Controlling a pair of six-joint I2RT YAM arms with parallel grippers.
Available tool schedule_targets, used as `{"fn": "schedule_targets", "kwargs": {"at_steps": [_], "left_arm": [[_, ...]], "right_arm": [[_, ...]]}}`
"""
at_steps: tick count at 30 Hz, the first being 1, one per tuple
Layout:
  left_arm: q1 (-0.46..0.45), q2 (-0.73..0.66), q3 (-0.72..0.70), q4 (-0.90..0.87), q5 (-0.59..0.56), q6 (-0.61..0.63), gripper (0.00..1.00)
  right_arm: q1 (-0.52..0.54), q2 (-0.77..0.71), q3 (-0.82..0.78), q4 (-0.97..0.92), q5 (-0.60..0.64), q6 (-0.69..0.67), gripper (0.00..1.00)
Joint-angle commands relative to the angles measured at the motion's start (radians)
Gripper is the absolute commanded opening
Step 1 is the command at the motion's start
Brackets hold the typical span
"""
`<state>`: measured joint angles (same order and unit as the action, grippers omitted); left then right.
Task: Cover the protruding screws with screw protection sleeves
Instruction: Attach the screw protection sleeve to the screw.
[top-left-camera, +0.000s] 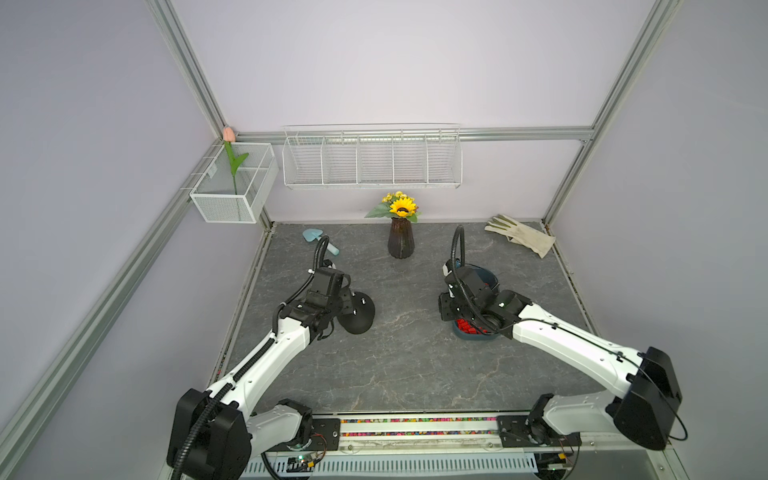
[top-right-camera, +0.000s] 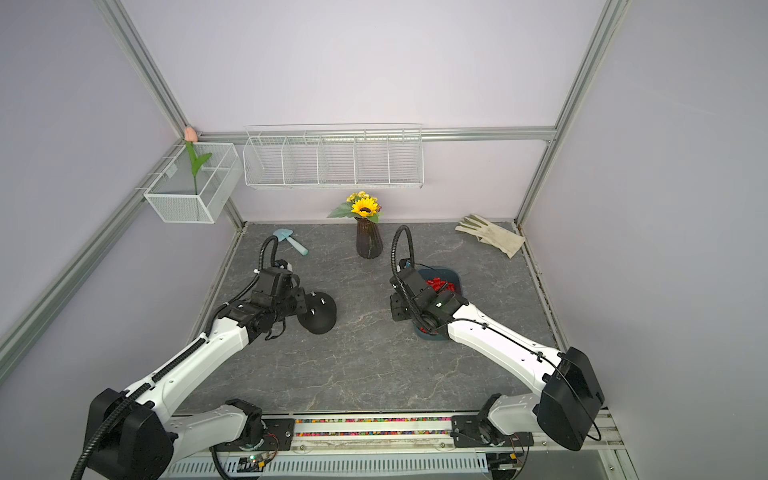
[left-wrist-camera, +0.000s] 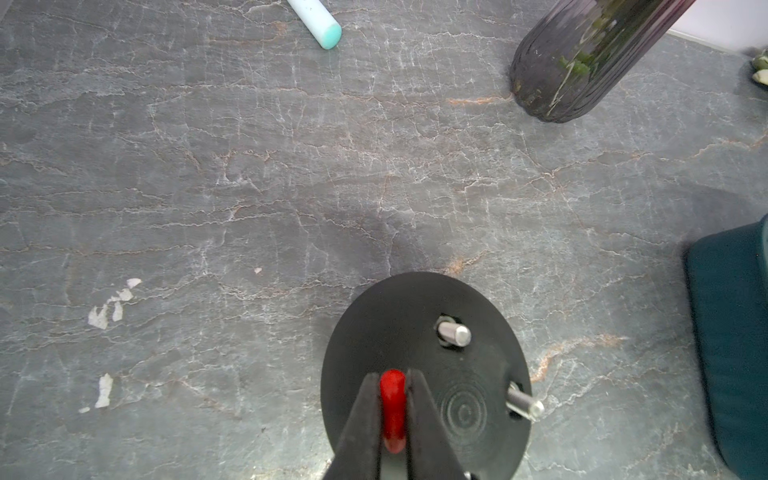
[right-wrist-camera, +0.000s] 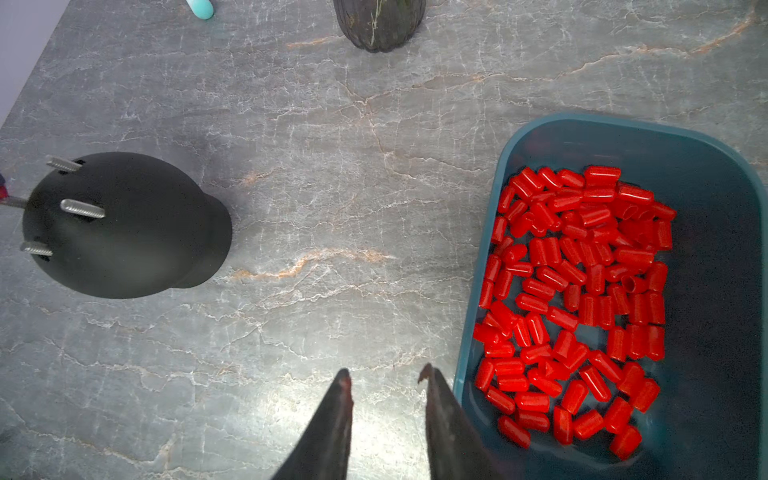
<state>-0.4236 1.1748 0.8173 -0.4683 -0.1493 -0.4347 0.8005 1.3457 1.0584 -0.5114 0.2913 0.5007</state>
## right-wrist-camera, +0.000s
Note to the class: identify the dark ribbed vase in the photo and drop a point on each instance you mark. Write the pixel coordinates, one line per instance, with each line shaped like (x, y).
(379, 25)

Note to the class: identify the teal plastic tray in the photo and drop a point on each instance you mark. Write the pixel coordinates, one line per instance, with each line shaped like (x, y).
(710, 418)

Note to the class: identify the teal handled small tool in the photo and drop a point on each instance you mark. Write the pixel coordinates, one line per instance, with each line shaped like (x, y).
(201, 9)

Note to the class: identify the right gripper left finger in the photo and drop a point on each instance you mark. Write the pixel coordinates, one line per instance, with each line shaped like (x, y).
(323, 450)

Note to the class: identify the pile of red sleeves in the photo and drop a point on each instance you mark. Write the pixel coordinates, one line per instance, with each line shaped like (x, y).
(571, 306)

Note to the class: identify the metal screw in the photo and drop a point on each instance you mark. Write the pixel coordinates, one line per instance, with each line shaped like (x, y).
(36, 248)
(62, 165)
(14, 202)
(83, 209)

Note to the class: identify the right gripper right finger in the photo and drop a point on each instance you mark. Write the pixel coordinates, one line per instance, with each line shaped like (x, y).
(454, 448)

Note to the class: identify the black dome screw fixture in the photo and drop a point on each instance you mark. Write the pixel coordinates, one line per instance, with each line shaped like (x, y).
(160, 231)

